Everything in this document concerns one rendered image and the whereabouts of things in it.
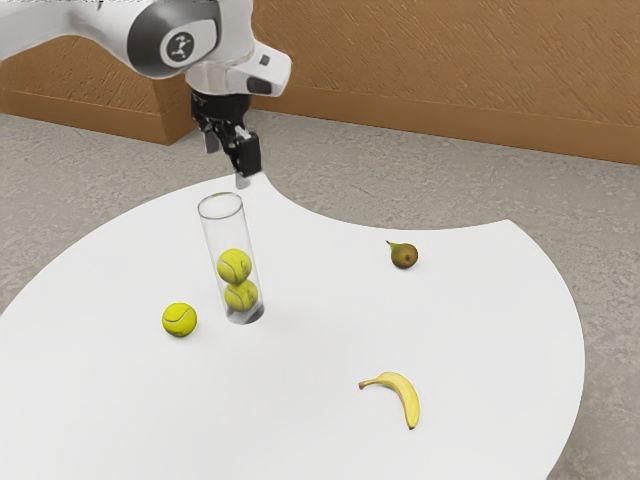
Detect yellow banana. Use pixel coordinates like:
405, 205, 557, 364
357, 371, 421, 431

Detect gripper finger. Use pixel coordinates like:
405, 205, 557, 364
230, 126, 262, 191
202, 124, 222, 155

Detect clear tube container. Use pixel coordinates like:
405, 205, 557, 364
196, 192, 266, 326

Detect yellow tennis ball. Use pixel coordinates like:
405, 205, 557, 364
216, 248, 253, 285
161, 302, 199, 339
223, 279, 260, 312

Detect brown green pear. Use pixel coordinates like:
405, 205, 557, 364
385, 240, 420, 270

